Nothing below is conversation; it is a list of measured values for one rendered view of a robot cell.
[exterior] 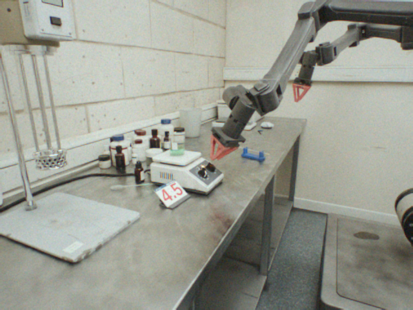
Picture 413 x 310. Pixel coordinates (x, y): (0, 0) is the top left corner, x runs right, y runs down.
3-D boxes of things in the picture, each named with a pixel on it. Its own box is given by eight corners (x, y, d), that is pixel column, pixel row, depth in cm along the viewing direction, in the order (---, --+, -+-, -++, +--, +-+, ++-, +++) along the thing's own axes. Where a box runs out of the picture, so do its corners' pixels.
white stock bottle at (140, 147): (148, 160, 111) (146, 139, 108) (137, 163, 108) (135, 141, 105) (142, 157, 114) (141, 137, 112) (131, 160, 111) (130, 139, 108)
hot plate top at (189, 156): (202, 155, 91) (202, 152, 90) (184, 166, 80) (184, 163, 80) (171, 150, 96) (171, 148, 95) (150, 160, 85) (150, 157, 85)
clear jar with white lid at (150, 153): (167, 172, 98) (166, 150, 96) (153, 176, 94) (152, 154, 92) (156, 168, 102) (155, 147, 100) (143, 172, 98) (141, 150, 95)
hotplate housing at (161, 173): (224, 180, 90) (224, 157, 88) (207, 196, 79) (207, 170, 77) (167, 170, 99) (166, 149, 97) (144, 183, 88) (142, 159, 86)
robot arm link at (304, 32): (318, -1, 88) (322, 30, 96) (301, 2, 92) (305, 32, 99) (267, 88, 70) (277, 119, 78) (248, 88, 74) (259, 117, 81)
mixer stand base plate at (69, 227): (141, 216, 68) (141, 212, 68) (73, 265, 51) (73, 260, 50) (58, 194, 80) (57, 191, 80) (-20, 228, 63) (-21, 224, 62)
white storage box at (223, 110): (267, 116, 222) (268, 97, 217) (255, 123, 189) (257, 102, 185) (231, 113, 233) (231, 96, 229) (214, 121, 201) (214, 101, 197)
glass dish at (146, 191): (146, 199, 77) (146, 192, 76) (134, 194, 80) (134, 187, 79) (161, 194, 81) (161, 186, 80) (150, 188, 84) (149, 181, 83)
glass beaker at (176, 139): (187, 157, 87) (186, 132, 84) (170, 159, 85) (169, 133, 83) (182, 152, 92) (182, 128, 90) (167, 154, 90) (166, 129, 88)
